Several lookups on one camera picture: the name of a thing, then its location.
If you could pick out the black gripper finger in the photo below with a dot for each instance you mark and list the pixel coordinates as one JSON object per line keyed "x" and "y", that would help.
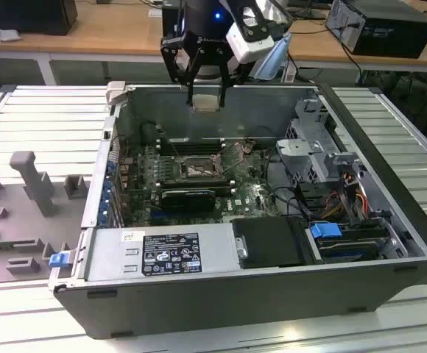
{"x": 222, "y": 84}
{"x": 167, "y": 62}

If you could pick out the silver square CPU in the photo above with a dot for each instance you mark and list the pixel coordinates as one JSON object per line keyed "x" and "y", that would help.
{"x": 206, "y": 102}

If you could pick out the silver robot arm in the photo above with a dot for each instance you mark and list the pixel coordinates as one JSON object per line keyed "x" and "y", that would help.
{"x": 272, "y": 59}

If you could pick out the black RAM slot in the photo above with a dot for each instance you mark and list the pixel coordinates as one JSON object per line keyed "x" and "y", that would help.
{"x": 169, "y": 177}
{"x": 191, "y": 144}
{"x": 169, "y": 187}
{"x": 191, "y": 148}
{"x": 191, "y": 140}
{"x": 191, "y": 151}
{"x": 169, "y": 184}
{"x": 169, "y": 180}

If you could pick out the CPU socket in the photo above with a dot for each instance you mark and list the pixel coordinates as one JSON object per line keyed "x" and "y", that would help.
{"x": 195, "y": 171}

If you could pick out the blue expansion slot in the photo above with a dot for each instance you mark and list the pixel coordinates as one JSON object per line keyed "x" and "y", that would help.
{"x": 156, "y": 214}

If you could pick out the small black PC tower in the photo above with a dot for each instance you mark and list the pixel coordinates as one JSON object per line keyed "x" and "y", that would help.
{"x": 169, "y": 22}

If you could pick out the wooden desk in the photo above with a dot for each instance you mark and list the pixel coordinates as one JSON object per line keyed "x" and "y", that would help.
{"x": 106, "y": 33}

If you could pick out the white power strip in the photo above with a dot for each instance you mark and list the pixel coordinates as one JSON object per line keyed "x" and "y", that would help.
{"x": 290, "y": 75}

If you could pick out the round coin battery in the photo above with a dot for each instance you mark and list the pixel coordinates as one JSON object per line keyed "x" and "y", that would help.
{"x": 248, "y": 148}

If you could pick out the silver drive cage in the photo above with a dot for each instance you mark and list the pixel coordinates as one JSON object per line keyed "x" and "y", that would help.
{"x": 302, "y": 147}

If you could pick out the green motherboard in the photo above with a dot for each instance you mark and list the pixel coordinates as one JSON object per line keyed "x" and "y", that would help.
{"x": 250, "y": 198}

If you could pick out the blue card retainer clip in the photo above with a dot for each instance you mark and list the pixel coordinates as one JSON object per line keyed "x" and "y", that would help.
{"x": 110, "y": 168}
{"x": 107, "y": 193}
{"x": 105, "y": 216}

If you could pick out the black graphics card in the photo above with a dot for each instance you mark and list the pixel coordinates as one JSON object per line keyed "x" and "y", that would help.
{"x": 187, "y": 200}

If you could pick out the black box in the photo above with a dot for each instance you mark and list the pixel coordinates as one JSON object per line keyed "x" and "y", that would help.
{"x": 25, "y": 16}

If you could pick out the black plastic shroud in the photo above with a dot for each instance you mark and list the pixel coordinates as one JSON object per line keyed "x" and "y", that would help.
{"x": 268, "y": 242}

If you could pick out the white crumpled paper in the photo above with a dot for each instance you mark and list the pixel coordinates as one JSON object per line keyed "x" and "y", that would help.
{"x": 0, "y": 35}

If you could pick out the large black PC tower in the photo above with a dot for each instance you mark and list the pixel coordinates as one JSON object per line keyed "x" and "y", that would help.
{"x": 394, "y": 33}

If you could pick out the blue disk carrier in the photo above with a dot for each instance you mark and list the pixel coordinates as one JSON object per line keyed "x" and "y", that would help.
{"x": 324, "y": 232}

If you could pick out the silver power supply unit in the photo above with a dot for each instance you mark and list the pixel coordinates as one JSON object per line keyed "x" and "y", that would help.
{"x": 106, "y": 257}

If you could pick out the hard disk drive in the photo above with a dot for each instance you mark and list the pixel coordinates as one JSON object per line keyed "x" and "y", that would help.
{"x": 346, "y": 253}

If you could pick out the grey parts rack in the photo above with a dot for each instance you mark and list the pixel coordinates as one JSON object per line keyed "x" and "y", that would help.
{"x": 25, "y": 228}

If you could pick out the black open PC case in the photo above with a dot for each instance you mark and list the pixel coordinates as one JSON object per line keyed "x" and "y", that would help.
{"x": 235, "y": 305}

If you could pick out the blue case latch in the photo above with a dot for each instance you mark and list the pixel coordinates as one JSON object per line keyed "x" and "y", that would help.
{"x": 59, "y": 260}

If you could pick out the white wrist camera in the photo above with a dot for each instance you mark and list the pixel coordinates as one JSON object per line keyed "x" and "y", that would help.
{"x": 248, "y": 44}

